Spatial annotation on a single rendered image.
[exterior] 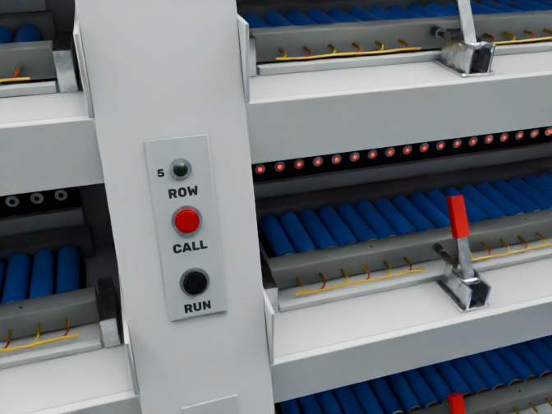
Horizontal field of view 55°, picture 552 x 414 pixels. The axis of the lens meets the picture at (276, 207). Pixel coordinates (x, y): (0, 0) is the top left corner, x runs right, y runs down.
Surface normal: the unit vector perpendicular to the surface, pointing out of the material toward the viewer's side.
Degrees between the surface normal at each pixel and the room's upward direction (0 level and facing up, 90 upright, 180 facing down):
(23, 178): 109
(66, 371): 19
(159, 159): 90
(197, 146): 90
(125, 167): 90
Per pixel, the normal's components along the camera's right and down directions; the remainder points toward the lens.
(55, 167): 0.29, 0.51
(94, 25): 0.28, 0.21
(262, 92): 0.01, -0.85
